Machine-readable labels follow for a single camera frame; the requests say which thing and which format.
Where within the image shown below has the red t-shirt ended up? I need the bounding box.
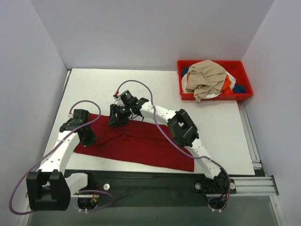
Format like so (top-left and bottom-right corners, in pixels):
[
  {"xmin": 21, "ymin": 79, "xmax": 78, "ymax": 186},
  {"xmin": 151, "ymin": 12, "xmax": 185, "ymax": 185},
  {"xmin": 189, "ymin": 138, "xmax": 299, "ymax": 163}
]
[{"xmin": 74, "ymin": 115, "xmax": 195, "ymax": 172}]

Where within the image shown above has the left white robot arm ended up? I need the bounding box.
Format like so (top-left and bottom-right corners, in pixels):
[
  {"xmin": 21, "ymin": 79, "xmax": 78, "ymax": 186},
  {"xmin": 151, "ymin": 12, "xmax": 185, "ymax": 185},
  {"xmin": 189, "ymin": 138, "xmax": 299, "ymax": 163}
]
[{"xmin": 26, "ymin": 122, "xmax": 97, "ymax": 211}]

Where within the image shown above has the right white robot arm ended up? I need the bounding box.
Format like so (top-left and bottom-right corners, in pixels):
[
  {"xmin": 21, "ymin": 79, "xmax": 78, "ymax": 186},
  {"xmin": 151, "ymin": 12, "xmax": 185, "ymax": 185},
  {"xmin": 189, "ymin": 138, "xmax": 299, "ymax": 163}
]
[{"xmin": 108, "ymin": 98, "xmax": 230, "ymax": 192}]

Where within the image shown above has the beige t-shirt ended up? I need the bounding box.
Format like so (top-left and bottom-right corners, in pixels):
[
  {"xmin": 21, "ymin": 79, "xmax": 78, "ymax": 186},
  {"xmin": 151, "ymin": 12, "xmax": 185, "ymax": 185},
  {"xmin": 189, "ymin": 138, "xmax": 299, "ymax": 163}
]
[{"xmin": 186, "ymin": 60, "xmax": 227, "ymax": 102}]

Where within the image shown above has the orange t-shirt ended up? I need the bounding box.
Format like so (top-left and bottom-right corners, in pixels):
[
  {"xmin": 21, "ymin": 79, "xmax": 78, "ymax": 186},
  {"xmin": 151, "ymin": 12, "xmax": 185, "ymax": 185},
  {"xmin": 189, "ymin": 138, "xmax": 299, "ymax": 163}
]
[{"xmin": 221, "ymin": 75, "xmax": 233, "ymax": 94}]

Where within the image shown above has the blue t-shirt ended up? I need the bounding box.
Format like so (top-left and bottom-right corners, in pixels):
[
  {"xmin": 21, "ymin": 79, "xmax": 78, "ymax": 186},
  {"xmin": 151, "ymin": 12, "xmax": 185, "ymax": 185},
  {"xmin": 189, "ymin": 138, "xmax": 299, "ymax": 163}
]
[{"xmin": 180, "ymin": 67, "xmax": 246, "ymax": 94}]

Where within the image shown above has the red plastic bin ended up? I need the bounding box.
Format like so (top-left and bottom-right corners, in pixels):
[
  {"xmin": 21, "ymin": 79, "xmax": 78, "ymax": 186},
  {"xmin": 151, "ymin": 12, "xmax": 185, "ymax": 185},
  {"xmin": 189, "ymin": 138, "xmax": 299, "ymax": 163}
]
[{"xmin": 177, "ymin": 60, "xmax": 253, "ymax": 101}]

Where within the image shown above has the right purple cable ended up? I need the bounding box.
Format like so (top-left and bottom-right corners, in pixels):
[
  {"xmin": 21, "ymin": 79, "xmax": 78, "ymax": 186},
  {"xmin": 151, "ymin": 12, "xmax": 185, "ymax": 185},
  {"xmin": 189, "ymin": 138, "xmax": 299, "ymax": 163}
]
[{"xmin": 113, "ymin": 80, "xmax": 231, "ymax": 210}]

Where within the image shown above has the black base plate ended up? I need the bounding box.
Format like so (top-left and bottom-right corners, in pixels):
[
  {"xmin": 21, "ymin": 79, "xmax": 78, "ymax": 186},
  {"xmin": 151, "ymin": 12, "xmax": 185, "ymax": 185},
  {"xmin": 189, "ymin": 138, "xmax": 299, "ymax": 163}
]
[{"xmin": 71, "ymin": 170, "xmax": 236, "ymax": 210}]

